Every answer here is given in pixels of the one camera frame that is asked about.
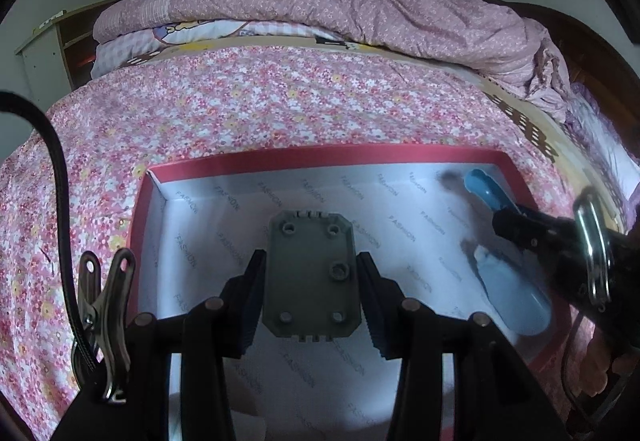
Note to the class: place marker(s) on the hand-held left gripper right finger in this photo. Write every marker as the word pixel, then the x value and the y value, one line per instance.
pixel 375 311

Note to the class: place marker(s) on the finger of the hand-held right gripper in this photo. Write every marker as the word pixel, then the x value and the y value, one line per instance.
pixel 522 228

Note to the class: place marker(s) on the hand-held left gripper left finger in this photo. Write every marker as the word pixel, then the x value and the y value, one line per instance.
pixel 250 301

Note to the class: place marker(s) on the grey plastic mounting plate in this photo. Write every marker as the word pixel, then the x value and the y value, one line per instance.
pixel 310 271

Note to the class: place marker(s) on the red cardboard box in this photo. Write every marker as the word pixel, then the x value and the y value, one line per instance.
pixel 210 231

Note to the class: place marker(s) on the person's right hand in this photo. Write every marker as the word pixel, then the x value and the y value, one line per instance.
pixel 600 363

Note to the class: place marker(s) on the metal spring clip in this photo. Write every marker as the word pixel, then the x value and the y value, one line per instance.
pixel 112 316
pixel 592 251

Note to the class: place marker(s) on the light blue oval device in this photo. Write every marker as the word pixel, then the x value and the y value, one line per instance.
pixel 520 306

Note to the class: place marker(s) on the dark wooden headboard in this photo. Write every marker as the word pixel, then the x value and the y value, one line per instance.
pixel 575 31

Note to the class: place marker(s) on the pink floral bedsheet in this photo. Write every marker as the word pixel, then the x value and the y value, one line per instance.
pixel 250 96

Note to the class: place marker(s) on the pink floral quilt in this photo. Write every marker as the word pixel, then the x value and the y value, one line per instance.
pixel 350 1

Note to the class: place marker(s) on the grey open shelf cabinet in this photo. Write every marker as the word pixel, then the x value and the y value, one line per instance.
pixel 45 56

